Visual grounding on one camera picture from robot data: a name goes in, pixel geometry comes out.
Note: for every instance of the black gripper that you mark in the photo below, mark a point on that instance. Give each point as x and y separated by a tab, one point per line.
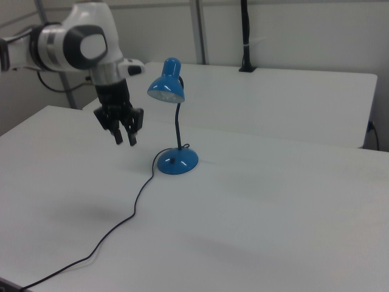
114	97

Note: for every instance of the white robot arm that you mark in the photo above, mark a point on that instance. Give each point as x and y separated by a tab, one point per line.
76	42

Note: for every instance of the blue gooseneck desk lamp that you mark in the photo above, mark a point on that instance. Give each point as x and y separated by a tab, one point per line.
177	161

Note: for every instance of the grey partition frame post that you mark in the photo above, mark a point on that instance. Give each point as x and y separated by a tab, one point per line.
199	30

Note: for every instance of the black camera stand pole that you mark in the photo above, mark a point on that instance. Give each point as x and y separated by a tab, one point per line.
246	36

